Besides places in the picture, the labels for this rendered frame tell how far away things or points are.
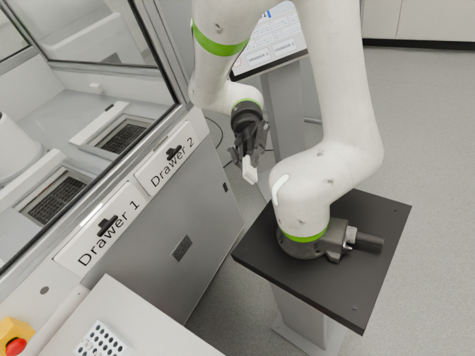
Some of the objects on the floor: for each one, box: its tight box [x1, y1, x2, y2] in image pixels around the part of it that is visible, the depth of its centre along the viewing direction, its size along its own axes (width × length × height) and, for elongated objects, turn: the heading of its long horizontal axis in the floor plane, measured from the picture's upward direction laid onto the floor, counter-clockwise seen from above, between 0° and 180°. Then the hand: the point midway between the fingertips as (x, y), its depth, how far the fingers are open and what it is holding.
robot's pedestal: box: [242, 266, 348, 356], centre depth 104 cm, size 30×30×76 cm
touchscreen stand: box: [256, 60, 305, 204], centre depth 148 cm, size 50×45×102 cm
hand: (249, 169), depth 59 cm, fingers closed
